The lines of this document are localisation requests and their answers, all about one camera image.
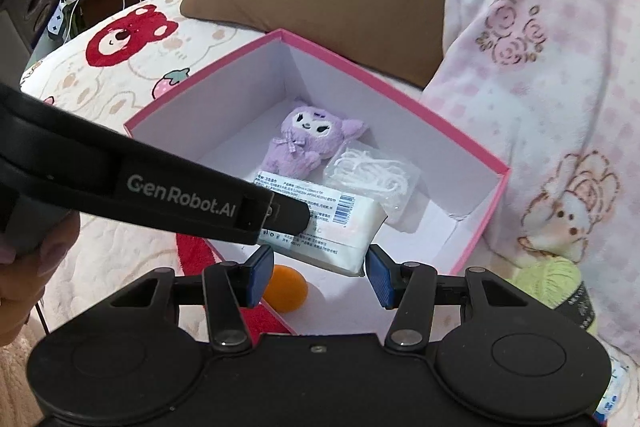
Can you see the green yarn ball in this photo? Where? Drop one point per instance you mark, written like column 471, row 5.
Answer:
column 545, row 277

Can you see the beige fluffy cloth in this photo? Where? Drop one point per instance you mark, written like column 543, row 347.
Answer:
column 20, row 382

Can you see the pink checked pillow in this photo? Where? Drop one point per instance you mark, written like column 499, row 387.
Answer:
column 550, row 107

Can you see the pink cardboard box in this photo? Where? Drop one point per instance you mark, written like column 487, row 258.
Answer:
column 380, row 107

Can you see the bear print bed blanket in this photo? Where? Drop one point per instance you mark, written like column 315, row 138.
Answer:
column 100, row 82

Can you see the purple plush toy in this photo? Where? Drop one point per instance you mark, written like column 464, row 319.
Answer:
column 300, row 147

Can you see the person's left hand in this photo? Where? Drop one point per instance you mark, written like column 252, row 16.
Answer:
column 25, row 292

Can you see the blue wet wipes packet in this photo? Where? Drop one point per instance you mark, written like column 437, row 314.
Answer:
column 607, row 389

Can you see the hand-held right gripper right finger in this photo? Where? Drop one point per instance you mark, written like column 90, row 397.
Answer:
column 380, row 279

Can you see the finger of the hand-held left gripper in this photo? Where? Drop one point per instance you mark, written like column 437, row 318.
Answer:
column 290, row 214

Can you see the small white packet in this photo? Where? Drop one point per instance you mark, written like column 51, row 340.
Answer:
column 345, row 232

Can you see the orange makeup sponge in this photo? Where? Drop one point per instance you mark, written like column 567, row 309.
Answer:
column 287, row 289

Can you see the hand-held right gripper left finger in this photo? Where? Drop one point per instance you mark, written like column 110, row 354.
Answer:
column 260, row 274

